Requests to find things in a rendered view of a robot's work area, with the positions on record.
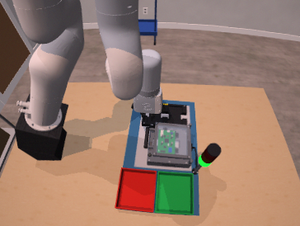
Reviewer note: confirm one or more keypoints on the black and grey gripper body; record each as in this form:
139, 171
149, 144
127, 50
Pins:
152, 105

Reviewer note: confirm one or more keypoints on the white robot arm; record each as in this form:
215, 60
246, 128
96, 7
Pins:
130, 69

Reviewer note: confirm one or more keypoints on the red open bin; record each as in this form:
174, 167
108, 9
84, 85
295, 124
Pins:
136, 190

